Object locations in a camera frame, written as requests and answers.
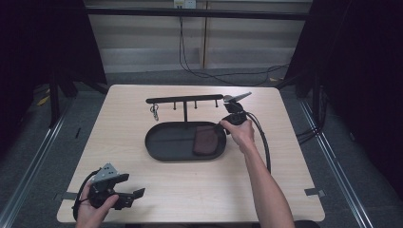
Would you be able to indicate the white wall socket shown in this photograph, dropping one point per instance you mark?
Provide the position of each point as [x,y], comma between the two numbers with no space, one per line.
[185,3]

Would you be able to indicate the black curtain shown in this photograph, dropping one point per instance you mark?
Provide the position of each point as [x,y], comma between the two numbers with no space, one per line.
[41,41]
[361,63]

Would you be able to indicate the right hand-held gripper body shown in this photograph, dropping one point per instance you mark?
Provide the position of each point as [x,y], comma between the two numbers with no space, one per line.
[236,110]

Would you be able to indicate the metal floor rail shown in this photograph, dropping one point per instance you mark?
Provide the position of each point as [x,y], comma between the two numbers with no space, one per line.
[34,164]
[335,167]

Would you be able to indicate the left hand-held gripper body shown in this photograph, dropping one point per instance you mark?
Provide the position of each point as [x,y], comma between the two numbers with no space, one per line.
[101,193]

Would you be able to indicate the black horizontal bar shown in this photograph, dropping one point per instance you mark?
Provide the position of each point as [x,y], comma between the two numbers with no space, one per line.
[196,13]

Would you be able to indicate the grey tape strip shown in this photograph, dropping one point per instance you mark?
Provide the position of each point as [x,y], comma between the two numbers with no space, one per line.
[314,192]
[68,195]

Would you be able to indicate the yellow floor tape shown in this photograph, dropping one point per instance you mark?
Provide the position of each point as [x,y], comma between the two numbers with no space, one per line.
[43,100]

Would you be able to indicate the person's right hand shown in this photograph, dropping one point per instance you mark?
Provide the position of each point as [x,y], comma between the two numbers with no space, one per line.
[240,134]

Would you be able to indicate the person's left hand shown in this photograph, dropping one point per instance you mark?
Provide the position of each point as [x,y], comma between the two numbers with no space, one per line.
[92,215]

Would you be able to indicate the black hook rack with tray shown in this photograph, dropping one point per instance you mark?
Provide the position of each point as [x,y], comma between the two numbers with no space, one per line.
[171,142]

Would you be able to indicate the black metal stand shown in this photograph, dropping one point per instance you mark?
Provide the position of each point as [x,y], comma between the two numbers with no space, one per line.
[54,101]
[316,101]

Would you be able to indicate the small black floor strip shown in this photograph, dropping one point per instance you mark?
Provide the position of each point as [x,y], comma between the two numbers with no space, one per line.
[78,133]

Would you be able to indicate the brown pouch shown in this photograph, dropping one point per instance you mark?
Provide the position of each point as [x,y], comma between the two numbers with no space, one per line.
[205,141]

